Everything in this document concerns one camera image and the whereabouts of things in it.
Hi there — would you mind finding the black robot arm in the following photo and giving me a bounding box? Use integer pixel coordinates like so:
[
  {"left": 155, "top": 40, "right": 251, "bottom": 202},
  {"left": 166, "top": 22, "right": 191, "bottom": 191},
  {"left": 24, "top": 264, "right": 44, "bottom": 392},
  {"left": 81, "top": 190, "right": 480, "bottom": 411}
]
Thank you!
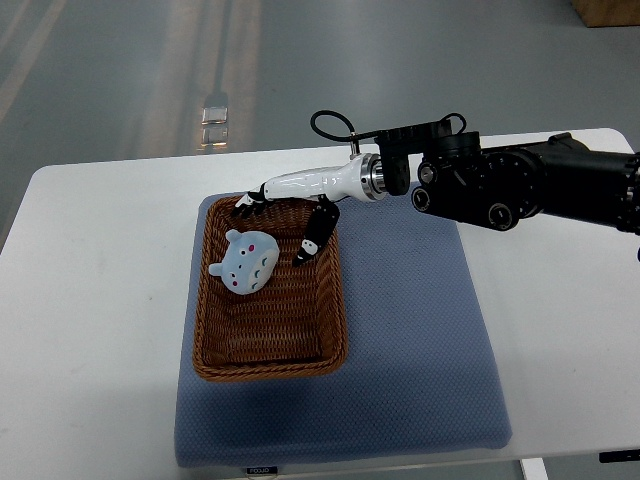
[{"left": 232, "top": 114, "right": 639, "bottom": 266}]

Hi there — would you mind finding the blue cushion mat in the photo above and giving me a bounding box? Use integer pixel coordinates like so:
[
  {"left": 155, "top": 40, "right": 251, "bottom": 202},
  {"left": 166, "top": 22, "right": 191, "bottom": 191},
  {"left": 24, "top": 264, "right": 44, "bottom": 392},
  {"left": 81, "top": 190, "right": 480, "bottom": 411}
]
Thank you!
[{"left": 175, "top": 196, "right": 511, "bottom": 468}]

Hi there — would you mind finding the black table control panel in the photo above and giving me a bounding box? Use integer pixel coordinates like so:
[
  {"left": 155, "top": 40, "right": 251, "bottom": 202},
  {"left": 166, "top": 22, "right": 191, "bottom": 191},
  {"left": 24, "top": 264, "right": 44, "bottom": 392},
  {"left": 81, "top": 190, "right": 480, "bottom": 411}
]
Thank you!
[{"left": 599, "top": 449, "right": 640, "bottom": 464}]

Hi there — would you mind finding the blue plush toy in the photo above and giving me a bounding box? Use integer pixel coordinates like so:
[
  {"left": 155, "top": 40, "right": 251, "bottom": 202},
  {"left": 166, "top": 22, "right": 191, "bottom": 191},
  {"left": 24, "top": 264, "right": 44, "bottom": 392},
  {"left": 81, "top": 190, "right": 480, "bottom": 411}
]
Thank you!
[{"left": 208, "top": 229, "right": 280, "bottom": 295}]

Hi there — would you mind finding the metal floor socket plate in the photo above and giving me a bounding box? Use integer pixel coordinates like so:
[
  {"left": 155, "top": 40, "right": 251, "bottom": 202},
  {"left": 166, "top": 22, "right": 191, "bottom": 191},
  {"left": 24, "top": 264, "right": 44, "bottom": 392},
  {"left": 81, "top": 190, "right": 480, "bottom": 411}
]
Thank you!
[{"left": 201, "top": 106, "right": 229, "bottom": 148}]

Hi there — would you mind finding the brown wicker basket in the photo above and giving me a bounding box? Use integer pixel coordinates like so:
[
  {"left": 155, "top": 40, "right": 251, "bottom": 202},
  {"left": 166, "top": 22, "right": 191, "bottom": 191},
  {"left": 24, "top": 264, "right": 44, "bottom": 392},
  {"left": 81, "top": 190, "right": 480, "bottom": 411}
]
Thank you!
[{"left": 190, "top": 195, "right": 348, "bottom": 382}]

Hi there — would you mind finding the white robotic hand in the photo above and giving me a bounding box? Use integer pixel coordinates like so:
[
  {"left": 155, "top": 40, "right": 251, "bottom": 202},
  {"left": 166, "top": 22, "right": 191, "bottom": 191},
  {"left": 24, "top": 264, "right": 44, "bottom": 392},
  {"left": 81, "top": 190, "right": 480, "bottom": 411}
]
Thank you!
[{"left": 232, "top": 153, "right": 385, "bottom": 266}]

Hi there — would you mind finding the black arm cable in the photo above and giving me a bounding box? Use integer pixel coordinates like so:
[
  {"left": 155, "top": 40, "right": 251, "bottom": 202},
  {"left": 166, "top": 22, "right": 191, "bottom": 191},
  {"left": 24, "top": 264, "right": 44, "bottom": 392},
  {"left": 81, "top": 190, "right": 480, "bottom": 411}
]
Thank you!
[{"left": 309, "top": 110, "right": 467, "bottom": 157}]

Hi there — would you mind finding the white table leg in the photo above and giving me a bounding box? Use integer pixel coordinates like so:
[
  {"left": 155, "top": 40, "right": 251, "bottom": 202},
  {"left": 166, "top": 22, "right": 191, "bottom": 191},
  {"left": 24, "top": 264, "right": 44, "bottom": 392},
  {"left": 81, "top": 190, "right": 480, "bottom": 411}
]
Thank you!
[{"left": 519, "top": 457, "right": 549, "bottom": 480}]

